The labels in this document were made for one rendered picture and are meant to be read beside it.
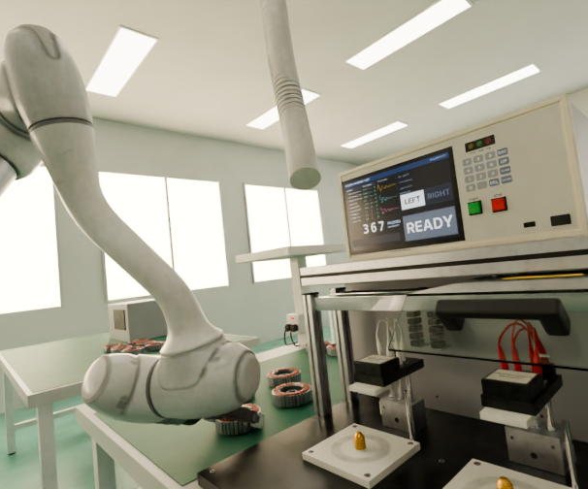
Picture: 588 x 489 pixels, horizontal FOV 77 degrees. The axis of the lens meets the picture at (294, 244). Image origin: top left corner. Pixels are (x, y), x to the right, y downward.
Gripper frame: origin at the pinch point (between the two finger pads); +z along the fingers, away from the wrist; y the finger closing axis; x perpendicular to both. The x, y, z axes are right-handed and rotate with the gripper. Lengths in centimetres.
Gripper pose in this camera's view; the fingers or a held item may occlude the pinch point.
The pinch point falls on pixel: (238, 418)
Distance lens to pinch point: 99.8
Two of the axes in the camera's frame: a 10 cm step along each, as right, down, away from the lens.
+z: 4.4, 5.1, 7.4
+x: 1.3, -8.5, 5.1
